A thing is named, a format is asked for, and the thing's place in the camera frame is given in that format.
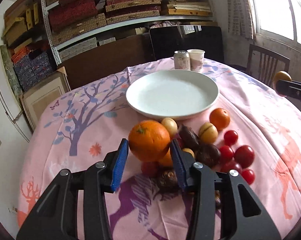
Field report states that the round orange near plate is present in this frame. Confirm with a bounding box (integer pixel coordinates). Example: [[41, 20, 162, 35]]
[[209, 108, 230, 131]]

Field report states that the dark purple oblong fruit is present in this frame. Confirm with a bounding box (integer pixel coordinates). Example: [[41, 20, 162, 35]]
[[179, 125, 200, 151]]

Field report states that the white metal shelf rack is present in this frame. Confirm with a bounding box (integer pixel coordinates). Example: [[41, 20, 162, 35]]
[[41, 0, 217, 64]]

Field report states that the large dark red plum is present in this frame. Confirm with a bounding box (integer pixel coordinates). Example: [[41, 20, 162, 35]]
[[234, 145, 255, 169]]

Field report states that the dark round passion fruit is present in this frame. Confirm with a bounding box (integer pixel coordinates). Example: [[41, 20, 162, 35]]
[[196, 144, 221, 168]]

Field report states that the white round plate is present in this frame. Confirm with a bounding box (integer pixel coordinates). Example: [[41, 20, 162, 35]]
[[125, 70, 219, 120]]

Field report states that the smooth orange fruit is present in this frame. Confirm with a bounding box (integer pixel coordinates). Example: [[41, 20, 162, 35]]
[[158, 150, 173, 167]]

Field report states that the brown water chestnut front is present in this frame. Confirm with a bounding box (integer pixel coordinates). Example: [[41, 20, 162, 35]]
[[215, 190, 221, 209]]

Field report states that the red cherry tomato front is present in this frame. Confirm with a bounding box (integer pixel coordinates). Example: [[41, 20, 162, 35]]
[[241, 168, 256, 185]]

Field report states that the brown water chestnut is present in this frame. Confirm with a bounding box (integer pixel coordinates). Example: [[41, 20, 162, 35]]
[[215, 190, 221, 209], [155, 169, 179, 193]]

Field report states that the yellow striped melon fruit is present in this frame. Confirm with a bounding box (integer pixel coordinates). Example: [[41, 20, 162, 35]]
[[198, 122, 218, 144]]

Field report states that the pink printed tablecloth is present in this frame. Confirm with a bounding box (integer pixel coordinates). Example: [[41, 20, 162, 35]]
[[17, 58, 301, 239]]

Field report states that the framed picture leaning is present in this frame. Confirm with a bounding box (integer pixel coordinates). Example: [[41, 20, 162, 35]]
[[20, 67, 70, 131]]

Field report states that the pink drink can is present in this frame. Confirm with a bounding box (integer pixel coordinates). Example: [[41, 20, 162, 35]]
[[174, 50, 191, 70]]

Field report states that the brown water chestnut left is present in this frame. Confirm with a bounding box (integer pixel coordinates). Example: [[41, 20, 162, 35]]
[[155, 169, 179, 193]]

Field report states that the brown wooden board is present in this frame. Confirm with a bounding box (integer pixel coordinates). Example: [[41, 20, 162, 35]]
[[58, 33, 155, 89]]

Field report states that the stack of blue boxes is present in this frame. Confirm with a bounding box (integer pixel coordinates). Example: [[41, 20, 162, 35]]
[[13, 51, 53, 92]]

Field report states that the small yellow-green fruit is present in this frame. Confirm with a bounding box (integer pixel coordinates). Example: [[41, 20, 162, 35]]
[[273, 71, 292, 87]]

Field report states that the white paper cup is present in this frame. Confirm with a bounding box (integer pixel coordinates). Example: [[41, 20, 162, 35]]
[[187, 49, 205, 72]]

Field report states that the window frame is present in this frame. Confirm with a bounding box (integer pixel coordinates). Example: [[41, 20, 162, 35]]
[[253, 0, 301, 49]]

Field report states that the tan longan fruit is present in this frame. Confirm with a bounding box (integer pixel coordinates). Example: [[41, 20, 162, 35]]
[[183, 148, 195, 158]]

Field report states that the white patterned curtain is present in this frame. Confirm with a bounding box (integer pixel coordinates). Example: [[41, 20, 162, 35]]
[[227, 0, 255, 40]]

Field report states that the large orange with stem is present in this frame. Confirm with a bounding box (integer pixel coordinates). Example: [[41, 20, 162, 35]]
[[128, 120, 171, 163]]

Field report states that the dark wooden chair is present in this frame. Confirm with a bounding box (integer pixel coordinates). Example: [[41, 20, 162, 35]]
[[246, 44, 290, 85]]

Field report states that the red cherry tomato left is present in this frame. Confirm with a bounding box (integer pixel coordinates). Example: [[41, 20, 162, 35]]
[[141, 162, 159, 178]]

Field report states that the red cherry tomato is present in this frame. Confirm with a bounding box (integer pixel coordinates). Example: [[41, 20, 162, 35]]
[[241, 168, 256, 185], [219, 145, 234, 164], [141, 162, 159, 178], [224, 130, 238, 146]]

